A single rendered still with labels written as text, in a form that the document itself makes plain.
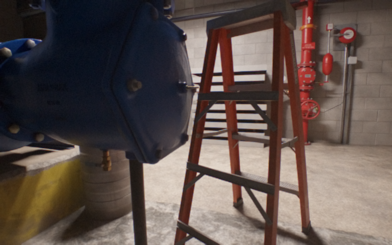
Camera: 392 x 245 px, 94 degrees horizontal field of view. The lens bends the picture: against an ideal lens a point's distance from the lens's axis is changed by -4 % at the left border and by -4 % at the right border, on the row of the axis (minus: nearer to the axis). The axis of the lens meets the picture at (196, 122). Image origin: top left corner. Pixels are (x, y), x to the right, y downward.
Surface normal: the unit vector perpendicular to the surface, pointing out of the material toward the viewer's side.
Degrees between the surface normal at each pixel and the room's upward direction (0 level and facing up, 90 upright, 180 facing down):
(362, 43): 90
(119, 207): 90
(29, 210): 90
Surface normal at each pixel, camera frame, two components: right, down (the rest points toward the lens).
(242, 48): -0.31, 0.12
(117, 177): 0.66, 0.09
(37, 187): 0.95, 0.04
